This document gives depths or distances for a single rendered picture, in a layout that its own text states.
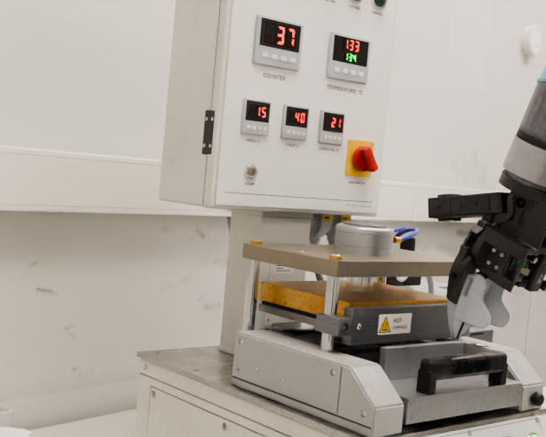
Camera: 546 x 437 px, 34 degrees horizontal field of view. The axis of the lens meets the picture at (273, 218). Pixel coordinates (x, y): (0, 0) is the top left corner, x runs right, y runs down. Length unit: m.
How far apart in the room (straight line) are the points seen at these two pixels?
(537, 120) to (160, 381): 0.63
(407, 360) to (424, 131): 1.42
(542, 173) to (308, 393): 0.36
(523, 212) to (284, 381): 0.34
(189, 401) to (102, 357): 0.44
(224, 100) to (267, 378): 0.37
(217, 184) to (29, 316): 0.47
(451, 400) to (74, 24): 0.87
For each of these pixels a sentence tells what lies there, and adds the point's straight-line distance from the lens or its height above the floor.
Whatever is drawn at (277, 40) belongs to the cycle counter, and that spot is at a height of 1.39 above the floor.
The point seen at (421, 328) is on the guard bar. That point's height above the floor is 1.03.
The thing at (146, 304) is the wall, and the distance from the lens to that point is 1.71.
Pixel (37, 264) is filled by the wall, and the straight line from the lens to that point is 1.53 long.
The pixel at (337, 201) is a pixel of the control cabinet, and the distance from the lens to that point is 1.36.
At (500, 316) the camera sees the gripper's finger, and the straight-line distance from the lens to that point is 1.10.
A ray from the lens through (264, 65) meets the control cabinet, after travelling 1.25.
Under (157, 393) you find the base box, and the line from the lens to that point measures 1.31.
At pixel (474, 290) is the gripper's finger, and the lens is 1.08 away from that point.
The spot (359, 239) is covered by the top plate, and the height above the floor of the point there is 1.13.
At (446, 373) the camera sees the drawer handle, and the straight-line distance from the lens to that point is 1.08.
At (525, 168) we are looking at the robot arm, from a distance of 1.02.
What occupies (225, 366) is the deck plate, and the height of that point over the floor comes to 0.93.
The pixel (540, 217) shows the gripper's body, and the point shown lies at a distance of 1.03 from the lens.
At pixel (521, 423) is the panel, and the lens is 1.21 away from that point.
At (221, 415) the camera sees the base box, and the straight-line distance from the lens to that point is 1.19.
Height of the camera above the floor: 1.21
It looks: 3 degrees down
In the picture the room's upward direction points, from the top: 5 degrees clockwise
